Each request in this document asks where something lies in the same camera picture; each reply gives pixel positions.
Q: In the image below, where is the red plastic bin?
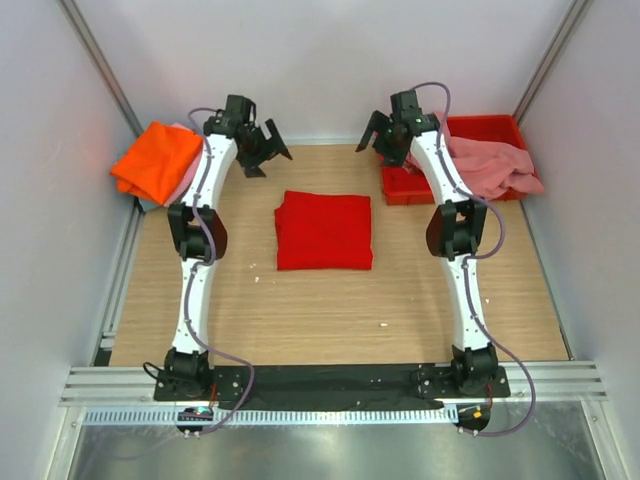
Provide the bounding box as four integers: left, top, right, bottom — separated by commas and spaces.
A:
381, 115, 544, 206

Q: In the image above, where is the red t shirt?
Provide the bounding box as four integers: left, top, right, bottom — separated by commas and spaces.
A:
274, 190, 374, 271

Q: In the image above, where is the right corner aluminium post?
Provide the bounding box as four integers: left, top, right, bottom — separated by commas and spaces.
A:
513, 0, 593, 126

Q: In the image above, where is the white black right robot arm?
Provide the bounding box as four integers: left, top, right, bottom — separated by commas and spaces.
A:
356, 90, 498, 396

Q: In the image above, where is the aluminium frame rail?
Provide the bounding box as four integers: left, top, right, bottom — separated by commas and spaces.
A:
59, 361, 607, 407

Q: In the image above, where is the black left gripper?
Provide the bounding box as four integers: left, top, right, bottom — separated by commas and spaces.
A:
237, 119, 291, 178

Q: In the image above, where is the teal folded t shirt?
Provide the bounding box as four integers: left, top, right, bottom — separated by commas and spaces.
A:
135, 197, 165, 213

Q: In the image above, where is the white slotted cable duct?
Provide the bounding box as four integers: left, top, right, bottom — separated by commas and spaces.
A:
82, 405, 458, 427

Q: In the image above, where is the pink folded t shirt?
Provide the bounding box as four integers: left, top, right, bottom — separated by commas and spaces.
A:
164, 140, 204, 207

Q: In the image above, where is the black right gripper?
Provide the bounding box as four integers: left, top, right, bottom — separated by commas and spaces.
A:
355, 110, 406, 168

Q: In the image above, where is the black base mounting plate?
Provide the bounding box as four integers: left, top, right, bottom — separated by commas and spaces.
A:
153, 363, 511, 412

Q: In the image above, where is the dusty pink crumpled t shirt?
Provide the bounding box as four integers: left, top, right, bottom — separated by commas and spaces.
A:
404, 110, 546, 201

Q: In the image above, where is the orange folded t shirt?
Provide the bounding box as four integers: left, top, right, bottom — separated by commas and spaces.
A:
110, 121, 202, 205

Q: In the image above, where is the corner aluminium post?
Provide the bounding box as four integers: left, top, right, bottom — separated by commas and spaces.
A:
513, 0, 593, 126
56, 0, 143, 137

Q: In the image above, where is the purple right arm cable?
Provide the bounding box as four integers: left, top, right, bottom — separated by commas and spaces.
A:
412, 82, 539, 439

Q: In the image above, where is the left corner aluminium post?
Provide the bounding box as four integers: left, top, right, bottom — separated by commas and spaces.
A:
56, 0, 143, 137

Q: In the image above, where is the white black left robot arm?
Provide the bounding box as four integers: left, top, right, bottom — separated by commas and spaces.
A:
154, 94, 292, 401

